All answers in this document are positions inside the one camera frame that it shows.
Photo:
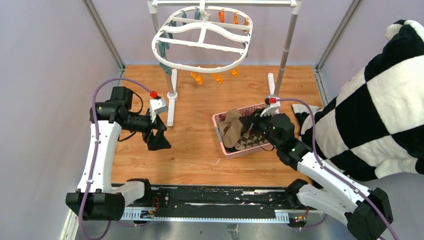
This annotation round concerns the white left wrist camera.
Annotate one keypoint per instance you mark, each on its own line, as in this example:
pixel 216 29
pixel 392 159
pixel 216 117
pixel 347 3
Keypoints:
pixel 156 107

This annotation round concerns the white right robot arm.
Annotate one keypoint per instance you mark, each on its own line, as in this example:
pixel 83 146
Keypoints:
pixel 365 212

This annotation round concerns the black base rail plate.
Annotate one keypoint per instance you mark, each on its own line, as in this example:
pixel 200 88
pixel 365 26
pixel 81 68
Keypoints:
pixel 211 203

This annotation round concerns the brown argyle sock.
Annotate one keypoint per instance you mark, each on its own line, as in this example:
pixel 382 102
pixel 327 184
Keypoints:
pixel 249 140

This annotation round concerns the white oval clip hanger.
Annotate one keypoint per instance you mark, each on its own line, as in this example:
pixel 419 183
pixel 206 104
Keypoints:
pixel 221 30

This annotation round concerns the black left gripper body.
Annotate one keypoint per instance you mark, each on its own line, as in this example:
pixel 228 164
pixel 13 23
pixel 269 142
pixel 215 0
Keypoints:
pixel 145 126

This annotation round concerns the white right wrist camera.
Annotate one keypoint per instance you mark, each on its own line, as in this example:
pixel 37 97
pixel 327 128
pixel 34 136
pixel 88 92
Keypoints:
pixel 272 105

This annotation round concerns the white metal drying rack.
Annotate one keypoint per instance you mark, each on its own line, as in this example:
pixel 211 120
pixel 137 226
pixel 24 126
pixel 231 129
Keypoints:
pixel 160 10

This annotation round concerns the black white checkered blanket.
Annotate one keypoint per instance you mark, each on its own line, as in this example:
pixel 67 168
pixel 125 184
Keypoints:
pixel 374 127

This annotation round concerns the tan sock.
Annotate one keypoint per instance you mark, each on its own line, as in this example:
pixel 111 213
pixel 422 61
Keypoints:
pixel 228 119
pixel 232 133

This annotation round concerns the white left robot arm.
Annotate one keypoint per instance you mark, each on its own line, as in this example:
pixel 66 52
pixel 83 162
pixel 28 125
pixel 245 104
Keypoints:
pixel 95 199

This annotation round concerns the pink plastic basket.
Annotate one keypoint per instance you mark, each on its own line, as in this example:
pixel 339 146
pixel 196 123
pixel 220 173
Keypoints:
pixel 231 153

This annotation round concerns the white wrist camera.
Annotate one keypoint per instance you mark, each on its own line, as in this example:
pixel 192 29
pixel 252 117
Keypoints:
pixel 272 105
pixel 156 107

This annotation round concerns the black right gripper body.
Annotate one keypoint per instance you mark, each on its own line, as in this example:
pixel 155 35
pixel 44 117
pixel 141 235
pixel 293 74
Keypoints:
pixel 261 124

